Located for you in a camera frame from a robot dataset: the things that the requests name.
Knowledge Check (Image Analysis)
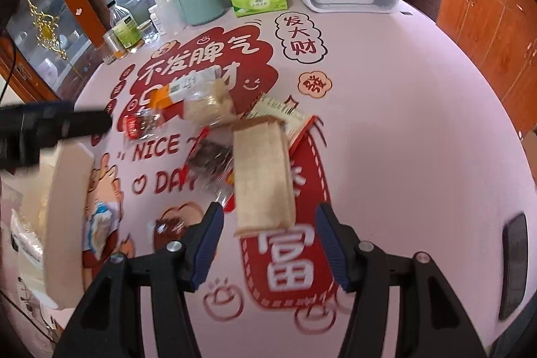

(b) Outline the beige wafer bar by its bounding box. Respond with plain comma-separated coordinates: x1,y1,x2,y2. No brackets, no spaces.
232,117,296,238

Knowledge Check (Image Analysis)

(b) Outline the white squeeze bottle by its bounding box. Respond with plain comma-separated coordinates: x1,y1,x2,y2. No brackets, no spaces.
155,0,185,32

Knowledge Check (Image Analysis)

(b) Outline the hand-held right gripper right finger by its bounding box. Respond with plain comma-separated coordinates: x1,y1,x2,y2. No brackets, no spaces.
314,203,489,358

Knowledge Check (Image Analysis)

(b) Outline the black flat device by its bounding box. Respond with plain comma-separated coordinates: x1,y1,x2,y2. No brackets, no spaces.
498,213,529,321

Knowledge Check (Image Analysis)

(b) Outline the beige red-edged snack packet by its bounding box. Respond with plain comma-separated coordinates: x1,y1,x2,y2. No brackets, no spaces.
245,92,324,145

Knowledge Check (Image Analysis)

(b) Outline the white plastic bin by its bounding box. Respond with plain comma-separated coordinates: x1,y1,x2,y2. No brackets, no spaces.
0,140,95,310

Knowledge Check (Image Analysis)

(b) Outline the teal canister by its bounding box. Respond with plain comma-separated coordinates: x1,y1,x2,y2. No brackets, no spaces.
175,0,225,27

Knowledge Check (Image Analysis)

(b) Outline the clear oil bottle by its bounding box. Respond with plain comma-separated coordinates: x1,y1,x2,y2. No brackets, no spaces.
108,1,141,50

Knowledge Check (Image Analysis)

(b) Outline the clear rice cracker packet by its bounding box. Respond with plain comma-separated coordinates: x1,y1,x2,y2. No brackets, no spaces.
182,78,236,128

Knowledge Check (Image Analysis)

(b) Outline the blue white small packet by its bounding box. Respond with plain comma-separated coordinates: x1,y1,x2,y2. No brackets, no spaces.
84,202,122,262

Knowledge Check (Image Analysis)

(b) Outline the dark jerky packet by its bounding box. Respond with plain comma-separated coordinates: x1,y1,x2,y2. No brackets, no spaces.
185,127,236,212

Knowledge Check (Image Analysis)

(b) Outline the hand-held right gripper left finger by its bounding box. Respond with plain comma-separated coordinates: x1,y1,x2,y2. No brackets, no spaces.
52,202,225,358

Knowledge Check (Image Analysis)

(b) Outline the metal can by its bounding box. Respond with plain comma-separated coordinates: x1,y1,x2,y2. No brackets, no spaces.
103,31,127,59

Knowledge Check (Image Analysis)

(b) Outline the large clear cracker pack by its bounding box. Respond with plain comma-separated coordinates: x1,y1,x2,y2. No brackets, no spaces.
8,211,47,270

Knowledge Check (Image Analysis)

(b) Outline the white pill bottle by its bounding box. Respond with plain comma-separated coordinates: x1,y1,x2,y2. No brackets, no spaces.
148,6,168,35

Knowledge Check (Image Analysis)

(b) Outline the small glass jar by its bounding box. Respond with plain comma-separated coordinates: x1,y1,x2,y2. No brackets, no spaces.
138,22,158,44

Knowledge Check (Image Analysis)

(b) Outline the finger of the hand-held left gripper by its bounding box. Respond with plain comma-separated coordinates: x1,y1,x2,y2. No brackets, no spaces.
40,110,113,149

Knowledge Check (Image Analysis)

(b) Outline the red candy packet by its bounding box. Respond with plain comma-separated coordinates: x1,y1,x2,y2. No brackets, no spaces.
124,108,164,141

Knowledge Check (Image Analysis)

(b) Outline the orange white packet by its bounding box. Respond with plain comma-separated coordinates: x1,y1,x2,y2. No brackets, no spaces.
149,73,219,109

